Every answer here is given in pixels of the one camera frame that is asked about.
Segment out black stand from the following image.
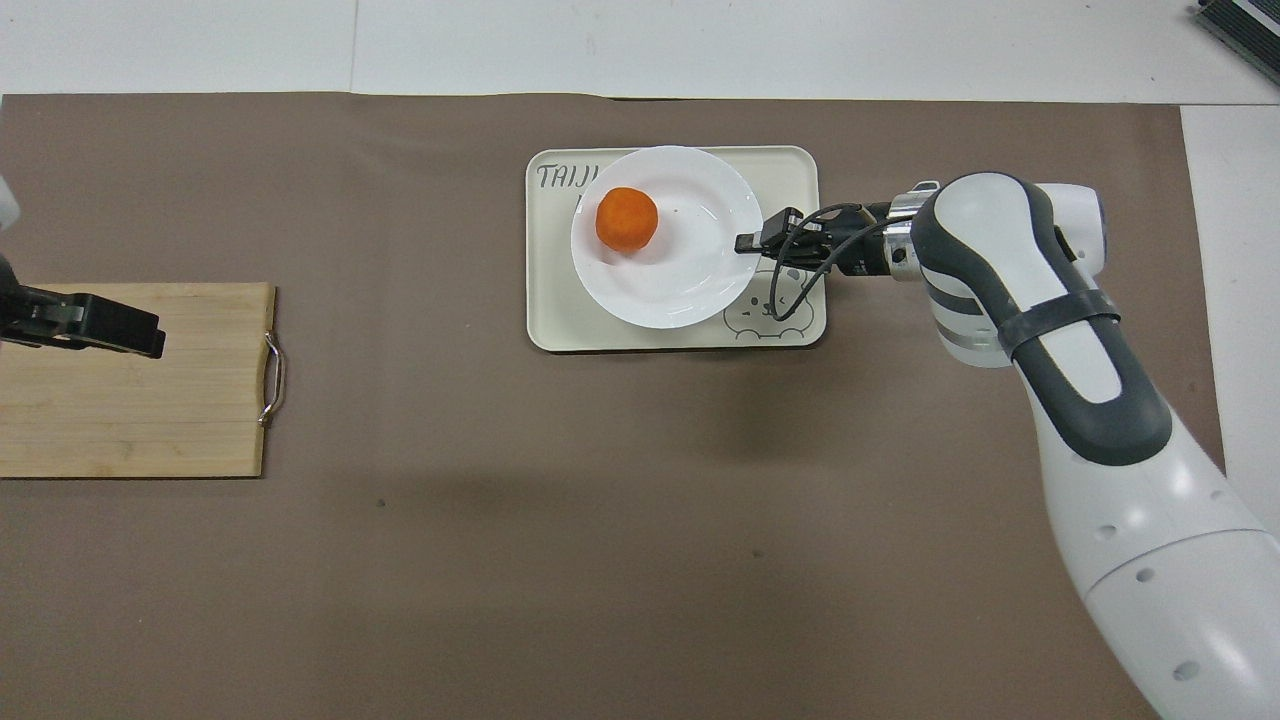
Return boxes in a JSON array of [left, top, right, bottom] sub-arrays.
[[1190, 0, 1280, 57]]

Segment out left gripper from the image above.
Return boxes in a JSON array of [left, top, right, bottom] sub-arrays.
[[0, 255, 83, 351]]

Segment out cream rectangular tray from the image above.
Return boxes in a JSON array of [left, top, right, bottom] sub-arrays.
[[526, 146, 829, 353]]

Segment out black cable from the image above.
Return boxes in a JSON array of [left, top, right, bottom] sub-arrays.
[[768, 203, 906, 323]]

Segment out white round plate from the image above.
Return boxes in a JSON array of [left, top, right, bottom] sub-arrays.
[[570, 146, 765, 330]]

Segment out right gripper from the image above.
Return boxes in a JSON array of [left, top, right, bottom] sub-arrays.
[[815, 203, 894, 279]]

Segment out wooden cutting board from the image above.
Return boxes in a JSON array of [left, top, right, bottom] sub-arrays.
[[0, 282, 288, 480]]

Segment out orange fruit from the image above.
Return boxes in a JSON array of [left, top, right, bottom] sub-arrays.
[[595, 187, 660, 253]]

